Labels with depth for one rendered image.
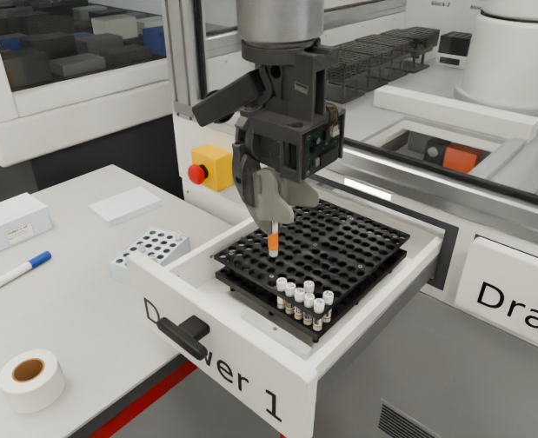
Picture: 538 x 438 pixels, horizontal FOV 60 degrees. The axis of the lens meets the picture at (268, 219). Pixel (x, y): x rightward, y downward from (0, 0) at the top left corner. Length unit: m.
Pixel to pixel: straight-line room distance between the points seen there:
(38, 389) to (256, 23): 0.50
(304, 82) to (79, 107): 0.93
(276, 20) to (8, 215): 0.73
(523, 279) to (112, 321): 0.58
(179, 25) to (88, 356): 0.59
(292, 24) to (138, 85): 0.99
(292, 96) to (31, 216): 0.69
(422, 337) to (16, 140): 0.97
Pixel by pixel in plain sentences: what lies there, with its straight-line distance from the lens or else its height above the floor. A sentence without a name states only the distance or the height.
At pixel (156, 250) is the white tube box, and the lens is 0.84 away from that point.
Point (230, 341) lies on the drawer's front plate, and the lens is 0.51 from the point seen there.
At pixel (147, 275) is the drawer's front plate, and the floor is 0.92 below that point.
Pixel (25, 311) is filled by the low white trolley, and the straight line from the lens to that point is 0.85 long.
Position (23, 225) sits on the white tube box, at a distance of 1.01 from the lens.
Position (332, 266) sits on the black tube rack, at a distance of 0.62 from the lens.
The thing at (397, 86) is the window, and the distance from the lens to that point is 0.68.
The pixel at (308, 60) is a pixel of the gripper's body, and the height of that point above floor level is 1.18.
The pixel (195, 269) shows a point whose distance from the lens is 0.67.
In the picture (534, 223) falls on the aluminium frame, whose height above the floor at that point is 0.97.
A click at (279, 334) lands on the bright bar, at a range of 0.60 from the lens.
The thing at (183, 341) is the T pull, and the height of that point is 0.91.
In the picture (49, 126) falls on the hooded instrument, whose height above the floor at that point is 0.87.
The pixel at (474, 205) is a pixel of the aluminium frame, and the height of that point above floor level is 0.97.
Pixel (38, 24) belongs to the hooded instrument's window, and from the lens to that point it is 1.24.
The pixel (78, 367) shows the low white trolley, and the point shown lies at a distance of 0.73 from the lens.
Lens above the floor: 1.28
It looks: 32 degrees down
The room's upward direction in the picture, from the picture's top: straight up
